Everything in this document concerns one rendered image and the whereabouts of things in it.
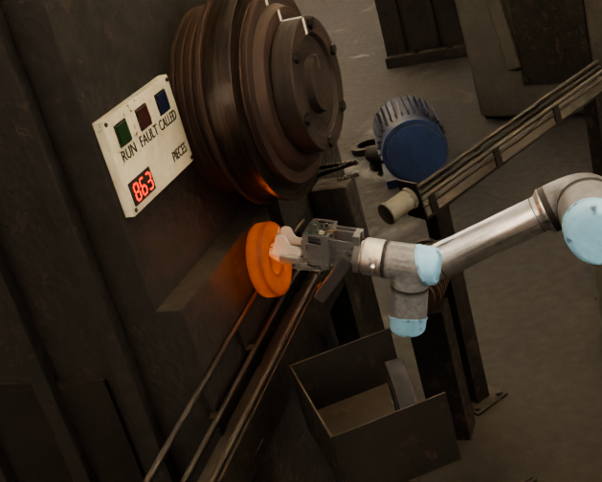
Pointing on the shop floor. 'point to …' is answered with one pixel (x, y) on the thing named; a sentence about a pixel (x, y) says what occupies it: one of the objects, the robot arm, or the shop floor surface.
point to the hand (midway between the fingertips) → (268, 251)
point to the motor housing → (443, 360)
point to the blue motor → (409, 140)
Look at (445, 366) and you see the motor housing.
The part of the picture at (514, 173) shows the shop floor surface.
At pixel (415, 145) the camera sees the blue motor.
